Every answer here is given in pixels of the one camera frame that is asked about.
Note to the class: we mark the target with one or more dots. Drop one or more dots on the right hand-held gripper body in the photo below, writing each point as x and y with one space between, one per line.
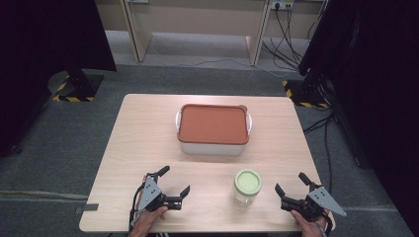
321 199

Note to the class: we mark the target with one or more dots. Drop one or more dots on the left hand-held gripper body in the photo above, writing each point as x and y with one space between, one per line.
150 194

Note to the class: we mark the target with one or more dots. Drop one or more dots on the glass jar with green lid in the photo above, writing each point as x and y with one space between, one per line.
247 182

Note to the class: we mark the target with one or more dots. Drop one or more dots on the white box with orange lid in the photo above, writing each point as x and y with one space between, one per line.
213 124

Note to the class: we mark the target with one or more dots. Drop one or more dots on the person's left hand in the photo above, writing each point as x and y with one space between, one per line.
145 222

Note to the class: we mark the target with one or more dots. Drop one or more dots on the person's right hand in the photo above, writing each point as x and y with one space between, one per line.
311 228

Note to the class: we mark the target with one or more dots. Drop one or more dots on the grey tape piece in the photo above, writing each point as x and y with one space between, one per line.
87 208

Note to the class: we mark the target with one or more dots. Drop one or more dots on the black stand base hazard tape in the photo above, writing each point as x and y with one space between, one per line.
79 87
303 95

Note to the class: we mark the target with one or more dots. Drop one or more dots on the black curtain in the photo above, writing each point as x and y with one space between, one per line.
39 49
378 82

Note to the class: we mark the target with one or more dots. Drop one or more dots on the pale wooden desk frame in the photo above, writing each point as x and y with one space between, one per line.
140 36

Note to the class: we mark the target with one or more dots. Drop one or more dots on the white wall socket strip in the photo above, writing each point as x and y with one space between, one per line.
282 4

